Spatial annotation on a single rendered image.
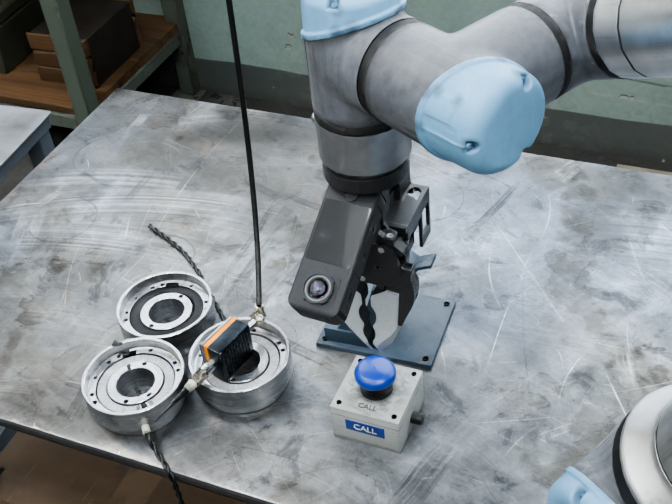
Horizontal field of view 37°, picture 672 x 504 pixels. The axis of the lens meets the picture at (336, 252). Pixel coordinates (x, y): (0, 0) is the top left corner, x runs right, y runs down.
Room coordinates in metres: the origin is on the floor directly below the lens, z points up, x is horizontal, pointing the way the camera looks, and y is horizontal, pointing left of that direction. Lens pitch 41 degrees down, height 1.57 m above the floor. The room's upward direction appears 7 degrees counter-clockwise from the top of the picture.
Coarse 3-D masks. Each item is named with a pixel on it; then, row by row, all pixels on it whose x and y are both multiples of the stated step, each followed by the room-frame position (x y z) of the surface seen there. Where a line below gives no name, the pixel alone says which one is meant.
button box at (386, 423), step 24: (360, 360) 0.67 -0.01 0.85; (408, 384) 0.64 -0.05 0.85; (336, 408) 0.62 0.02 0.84; (360, 408) 0.61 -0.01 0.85; (384, 408) 0.61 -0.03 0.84; (408, 408) 0.61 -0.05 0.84; (336, 432) 0.62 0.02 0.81; (360, 432) 0.61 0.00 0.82; (384, 432) 0.60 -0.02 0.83; (408, 432) 0.61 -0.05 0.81
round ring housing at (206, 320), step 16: (160, 272) 0.85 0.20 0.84; (176, 272) 0.85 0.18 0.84; (128, 288) 0.83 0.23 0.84; (144, 288) 0.84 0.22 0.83; (192, 288) 0.83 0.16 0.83; (208, 288) 0.81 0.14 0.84; (128, 304) 0.82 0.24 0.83; (160, 304) 0.82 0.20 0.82; (176, 304) 0.82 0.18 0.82; (208, 304) 0.79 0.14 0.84; (128, 320) 0.79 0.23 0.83; (144, 320) 0.79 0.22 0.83; (160, 320) 0.81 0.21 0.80; (176, 320) 0.78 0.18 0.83; (208, 320) 0.77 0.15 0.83; (128, 336) 0.76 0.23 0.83; (144, 336) 0.75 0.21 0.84; (160, 336) 0.75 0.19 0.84; (176, 336) 0.75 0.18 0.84; (192, 336) 0.75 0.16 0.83
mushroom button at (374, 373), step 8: (368, 360) 0.65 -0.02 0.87; (376, 360) 0.65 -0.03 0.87; (384, 360) 0.64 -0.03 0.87; (360, 368) 0.64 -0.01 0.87; (368, 368) 0.64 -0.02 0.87; (376, 368) 0.63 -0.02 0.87; (384, 368) 0.63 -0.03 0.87; (392, 368) 0.63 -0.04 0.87; (360, 376) 0.63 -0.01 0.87; (368, 376) 0.63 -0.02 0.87; (376, 376) 0.63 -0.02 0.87; (384, 376) 0.62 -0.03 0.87; (392, 376) 0.63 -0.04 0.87; (360, 384) 0.62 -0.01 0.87; (368, 384) 0.62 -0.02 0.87; (376, 384) 0.62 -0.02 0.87; (384, 384) 0.62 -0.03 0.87
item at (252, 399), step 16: (240, 320) 0.76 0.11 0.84; (208, 336) 0.74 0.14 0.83; (272, 336) 0.74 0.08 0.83; (192, 352) 0.72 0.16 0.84; (256, 352) 0.72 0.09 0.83; (288, 352) 0.70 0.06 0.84; (192, 368) 0.70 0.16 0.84; (256, 368) 0.70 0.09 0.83; (288, 368) 0.69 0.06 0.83; (208, 384) 0.68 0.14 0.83; (272, 384) 0.67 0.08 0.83; (208, 400) 0.67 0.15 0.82; (224, 400) 0.66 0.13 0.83; (240, 400) 0.66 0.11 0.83; (256, 400) 0.66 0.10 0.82; (272, 400) 0.67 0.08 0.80
